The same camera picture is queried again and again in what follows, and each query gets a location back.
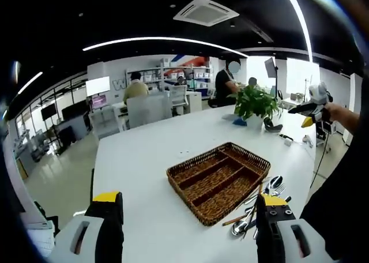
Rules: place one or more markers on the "studio light on stand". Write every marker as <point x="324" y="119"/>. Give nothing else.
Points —
<point x="270" y="67"/>

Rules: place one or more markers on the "black stand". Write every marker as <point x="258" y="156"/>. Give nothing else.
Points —
<point x="46" y="217"/>

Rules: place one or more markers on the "lit white screen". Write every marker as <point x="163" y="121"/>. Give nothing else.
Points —
<point x="98" y="85"/>

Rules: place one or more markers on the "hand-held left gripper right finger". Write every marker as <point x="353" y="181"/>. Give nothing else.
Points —
<point x="268" y="234"/>

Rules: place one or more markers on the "steel table knife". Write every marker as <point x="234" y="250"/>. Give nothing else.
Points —
<point x="247" y="225"/>
<point x="255" y="233"/>

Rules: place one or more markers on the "short ceiling light strip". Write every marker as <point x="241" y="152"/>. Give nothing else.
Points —
<point x="30" y="82"/>

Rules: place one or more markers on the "monitor with pink picture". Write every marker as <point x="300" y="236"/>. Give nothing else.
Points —
<point x="99" y="101"/>

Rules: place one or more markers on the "potted green plant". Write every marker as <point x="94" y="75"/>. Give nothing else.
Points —
<point x="253" y="101"/>

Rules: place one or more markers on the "white storage shelf with bins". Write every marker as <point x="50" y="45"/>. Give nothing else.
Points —
<point x="199" y="72"/>

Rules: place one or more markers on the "small black monitor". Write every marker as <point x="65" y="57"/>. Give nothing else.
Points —
<point x="49" y="112"/>

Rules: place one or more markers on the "white ceiling air conditioner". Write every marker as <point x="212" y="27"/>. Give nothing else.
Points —
<point x="206" y="12"/>

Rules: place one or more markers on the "straight ceiling light strip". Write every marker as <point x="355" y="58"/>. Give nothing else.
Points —
<point x="302" y="23"/>

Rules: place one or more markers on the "brown wicker storage tray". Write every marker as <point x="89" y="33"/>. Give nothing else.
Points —
<point x="219" y="185"/>

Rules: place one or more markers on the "person's black clothed torso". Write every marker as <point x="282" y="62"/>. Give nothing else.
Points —
<point x="340" y="202"/>

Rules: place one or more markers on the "white handheld controller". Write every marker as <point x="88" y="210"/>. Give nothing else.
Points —
<point x="308" y="140"/>

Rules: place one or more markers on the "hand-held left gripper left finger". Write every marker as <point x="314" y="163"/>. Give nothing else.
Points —
<point x="111" y="231"/>

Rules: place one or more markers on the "white box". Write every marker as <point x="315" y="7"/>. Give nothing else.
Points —
<point x="40" y="237"/>

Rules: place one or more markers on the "white mesh office chair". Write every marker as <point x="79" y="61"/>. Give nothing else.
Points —
<point x="178" y="97"/>

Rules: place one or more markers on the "long curved ceiling light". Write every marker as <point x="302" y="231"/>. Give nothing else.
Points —
<point x="161" y="38"/>

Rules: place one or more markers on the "large black monitor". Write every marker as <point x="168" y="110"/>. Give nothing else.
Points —
<point x="75" y="110"/>

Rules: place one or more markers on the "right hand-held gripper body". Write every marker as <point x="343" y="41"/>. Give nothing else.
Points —
<point x="317" y="94"/>

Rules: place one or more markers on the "frosted white chair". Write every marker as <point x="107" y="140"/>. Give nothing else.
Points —
<point x="148" y="108"/>

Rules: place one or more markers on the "steel spoon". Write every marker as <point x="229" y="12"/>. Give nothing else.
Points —
<point x="238" y="228"/>
<point x="276" y="181"/>

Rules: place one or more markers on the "white low cabinet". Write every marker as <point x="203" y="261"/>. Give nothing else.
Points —
<point x="193" y="101"/>

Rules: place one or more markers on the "white power adapter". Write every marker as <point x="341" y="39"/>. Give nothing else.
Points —
<point x="288" y="142"/>

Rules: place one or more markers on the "black curved device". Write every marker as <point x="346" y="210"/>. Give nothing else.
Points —
<point x="272" y="127"/>

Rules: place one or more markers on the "blue cloth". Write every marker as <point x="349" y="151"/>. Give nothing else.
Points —
<point x="240" y="121"/>

